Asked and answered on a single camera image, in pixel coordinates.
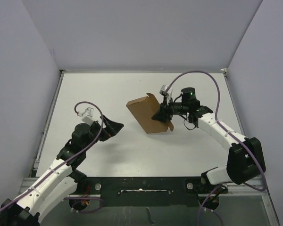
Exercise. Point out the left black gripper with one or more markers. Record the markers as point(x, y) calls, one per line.
point(112, 127)

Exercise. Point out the brown cardboard paper box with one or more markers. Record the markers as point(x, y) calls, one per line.
point(143, 109)

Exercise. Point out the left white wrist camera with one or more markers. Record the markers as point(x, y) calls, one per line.
point(87, 115)

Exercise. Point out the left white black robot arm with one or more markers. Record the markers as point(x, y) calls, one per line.
point(60, 179)

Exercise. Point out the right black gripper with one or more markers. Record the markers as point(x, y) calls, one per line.
point(163, 114)

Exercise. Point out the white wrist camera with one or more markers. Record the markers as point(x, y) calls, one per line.
point(87, 115)
point(166, 91)

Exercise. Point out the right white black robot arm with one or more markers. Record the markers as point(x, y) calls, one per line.
point(245, 156)

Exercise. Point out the aluminium table frame rail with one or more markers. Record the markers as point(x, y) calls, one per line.
point(37, 109)

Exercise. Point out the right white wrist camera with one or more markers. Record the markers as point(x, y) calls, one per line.
point(166, 91)

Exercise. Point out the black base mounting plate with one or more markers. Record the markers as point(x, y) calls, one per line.
point(146, 192)

